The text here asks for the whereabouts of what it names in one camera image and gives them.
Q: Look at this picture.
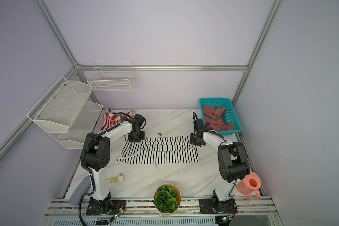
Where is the black white striped tank top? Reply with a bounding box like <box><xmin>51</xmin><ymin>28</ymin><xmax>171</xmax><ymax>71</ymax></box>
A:
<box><xmin>115</xmin><ymin>135</ymin><xmax>199</xmax><ymax>165</ymax></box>

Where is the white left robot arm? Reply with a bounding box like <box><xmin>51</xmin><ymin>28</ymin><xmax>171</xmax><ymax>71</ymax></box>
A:
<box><xmin>78</xmin><ymin>112</ymin><xmax>147</xmax><ymax>226</ymax></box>

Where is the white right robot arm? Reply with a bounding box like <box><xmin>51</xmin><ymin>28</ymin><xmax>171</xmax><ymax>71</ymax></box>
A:
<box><xmin>190</xmin><ymin>112</ymin><xmax>250</xmax><ymax>215</ymax></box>

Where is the dark red tank top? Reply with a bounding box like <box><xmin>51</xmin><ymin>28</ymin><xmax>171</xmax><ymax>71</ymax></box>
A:
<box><xmin>202</xmin><ymin>106</ymin><xmax>236</xmax><ymax>131</ymax></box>

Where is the red white striped tank top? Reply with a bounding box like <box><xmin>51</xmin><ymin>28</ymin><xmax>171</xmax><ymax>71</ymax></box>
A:
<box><xmin>101</xmin><ymin>108</ymin><xmax>136</xmax><ymax>131</ymax></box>

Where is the teal plastic basket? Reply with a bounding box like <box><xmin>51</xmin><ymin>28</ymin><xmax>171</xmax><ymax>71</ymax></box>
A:
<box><xmin>199</xmin><ymin>98</ymin><xmax>242</xmax><ymax>136</ymax></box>

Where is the small yellow white toy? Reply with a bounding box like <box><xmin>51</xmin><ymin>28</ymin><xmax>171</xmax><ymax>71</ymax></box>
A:
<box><xmin>107</xmin><ymin>173</ymin><xmax>124</xmax><ymax>184</ymax></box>

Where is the white mesh lower shelf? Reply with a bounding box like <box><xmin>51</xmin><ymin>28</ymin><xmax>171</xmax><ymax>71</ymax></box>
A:
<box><xmin>56</xmin><ymin>101</ymin><xmax>103</xmax><ymax>149</ymax></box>

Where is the green plant in pot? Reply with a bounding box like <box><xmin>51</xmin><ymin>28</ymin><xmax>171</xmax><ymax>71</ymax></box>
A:
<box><xmin>153</xmin><ymin>183</ymin><xmax>182</xmax><ymax>215</ymax></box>

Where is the pink watering can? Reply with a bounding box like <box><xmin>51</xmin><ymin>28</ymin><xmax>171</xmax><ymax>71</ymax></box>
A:
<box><xmin>236</xmin><ymin>172</ymin><xmax>262</xmax><ymax>200</ymax></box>

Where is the grey oval pad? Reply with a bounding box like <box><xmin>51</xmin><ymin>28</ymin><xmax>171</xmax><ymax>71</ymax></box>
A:
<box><xmin>69</xmin><ymin>176</ymin><xmax>91</xmax><ymax>205</ymax></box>

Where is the white wire wall basket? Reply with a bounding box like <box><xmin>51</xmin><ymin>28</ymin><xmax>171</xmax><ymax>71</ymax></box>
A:
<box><xmin>87</xmin><ymin>61</ymin><xmax>136</xmax><ymax>91</ymax></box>

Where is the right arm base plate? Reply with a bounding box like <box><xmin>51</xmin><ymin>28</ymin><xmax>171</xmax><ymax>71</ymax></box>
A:
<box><xmin>199</xmin><ymin>198</ymin><xmax>238</xmax><ymax>214</ymax></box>

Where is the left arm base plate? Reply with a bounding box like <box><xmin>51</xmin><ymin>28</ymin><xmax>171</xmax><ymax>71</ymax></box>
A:
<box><xmin>86</xmin><ymin>198</ymin><xmax>127</xmax><ymax>216</ymax></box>

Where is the aluminium front rail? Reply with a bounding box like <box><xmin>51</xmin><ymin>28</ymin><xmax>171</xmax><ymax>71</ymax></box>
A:
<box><xmin>44</xmin><ymin>196</ymin><xmax>279</xmax><ymax>218</ymax></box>

